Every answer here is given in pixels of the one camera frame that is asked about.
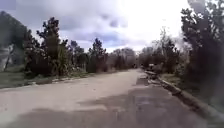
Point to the pale dirt path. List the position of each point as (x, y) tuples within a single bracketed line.
[(100, 96)]

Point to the stone kerb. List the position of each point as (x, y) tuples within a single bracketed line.
[(186, 97), (43, 81)]

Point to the grass strip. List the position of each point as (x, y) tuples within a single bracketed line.
[(173, 79), (13, 78)]

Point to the row of trees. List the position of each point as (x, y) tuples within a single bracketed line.
[(203, 50), (51, 50)]

